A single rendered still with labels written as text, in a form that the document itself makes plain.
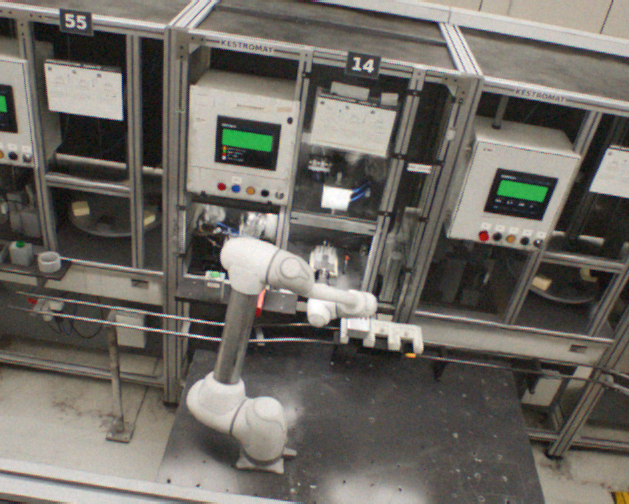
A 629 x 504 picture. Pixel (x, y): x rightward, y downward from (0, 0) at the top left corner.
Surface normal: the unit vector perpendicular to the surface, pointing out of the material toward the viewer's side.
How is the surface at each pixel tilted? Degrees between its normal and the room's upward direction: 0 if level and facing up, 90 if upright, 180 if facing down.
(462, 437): 0
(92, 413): 0
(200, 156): 90
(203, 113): 90
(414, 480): 0
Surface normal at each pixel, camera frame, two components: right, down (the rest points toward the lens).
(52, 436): 0.14, -0.81
